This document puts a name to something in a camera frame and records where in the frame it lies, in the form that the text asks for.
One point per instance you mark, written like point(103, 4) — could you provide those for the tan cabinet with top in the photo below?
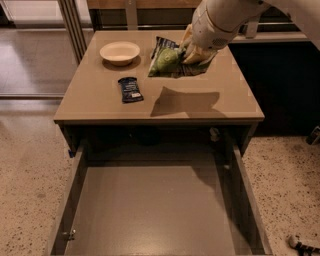
point(221, 96)

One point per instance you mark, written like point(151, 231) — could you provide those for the small dark blue snack packet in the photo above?
point(130, 90)

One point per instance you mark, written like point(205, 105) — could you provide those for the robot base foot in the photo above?
point(305, 247)

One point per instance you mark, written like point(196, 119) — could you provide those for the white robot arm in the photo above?
point(305, 14)

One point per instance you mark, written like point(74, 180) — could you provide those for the dark blue chip bag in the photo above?
point(187, 69)

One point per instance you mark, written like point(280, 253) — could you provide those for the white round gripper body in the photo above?
point(204, 35)

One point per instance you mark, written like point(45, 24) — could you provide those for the green jalapeno chip bag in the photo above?
point(166, 62)

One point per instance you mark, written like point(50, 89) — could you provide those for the dark object at right edge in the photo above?
point(314, 136)

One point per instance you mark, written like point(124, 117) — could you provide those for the open grey top drawer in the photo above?
point(171, 199)

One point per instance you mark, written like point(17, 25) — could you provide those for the white paper bowl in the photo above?
point(121, 53)

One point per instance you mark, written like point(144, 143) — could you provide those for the metal railing frame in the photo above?
point(132, 6)

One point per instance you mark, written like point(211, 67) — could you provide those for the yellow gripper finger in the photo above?
point(195, 54)
point(186, 41)

